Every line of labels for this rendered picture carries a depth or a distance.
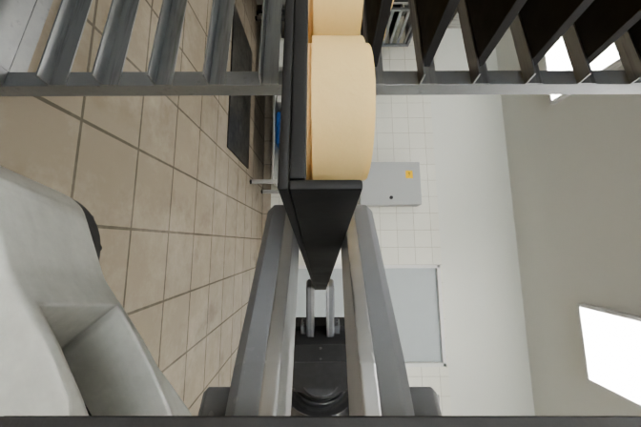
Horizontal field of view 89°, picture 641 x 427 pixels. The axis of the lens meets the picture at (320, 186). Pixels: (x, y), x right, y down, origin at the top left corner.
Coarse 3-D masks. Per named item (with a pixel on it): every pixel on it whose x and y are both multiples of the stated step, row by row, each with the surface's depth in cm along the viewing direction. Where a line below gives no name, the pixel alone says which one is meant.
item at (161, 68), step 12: (168, 0) 60; (180, 0) 62; (168, 12) 60; (180, 12) 61; (168, 24) 60; (180, 24) 60; (156, 36) 56; (168, 36) 59; (180, 36) 59; (156, 48) 56; (168, 48) 58; (156, 60) 56; (168, 60) 57; (156, 72) 56; (168, 72) 56; (156, 84) 55; (168, 84) 55
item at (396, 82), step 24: (24, 72) 56; (72, 72) 56; (144, 72) 56; (192, 72) 56; (240, 72) 56; (384, 72) 57; (408, 72) 57; (456, 72) 57; (504, 72) 57; (552, 72) 57; (600, 72) 57; (624, 72) 57
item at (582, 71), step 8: (568, 32) 58; (576, 32) 56; (568, 40) 58; (576, 40) 56; (568, 48) 58; (576, 48) 56; (576, 56) 56; (584, 56) 54; (576, 64) 56; (584, 64) 54; (576, 72) 56; (584, 72) 54; (576, 80) 56; (584, 80) 56; (592, 80) 56
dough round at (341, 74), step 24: (312, 48) 9; (336, 48) 9; (360, 48) 9; (312, 72) 9; (336, 72) 9; (360, 72) 9; (312, 96) 9; (336, 96) 9; (360, 96) 9; (312, 120) 9; (336, 120) 9; (360, 120) 9; (312, 144) 9; (336, 144) 9; (360, 144) 9; (312, 168) 10; (336, 168) 10; (360, 168) 10
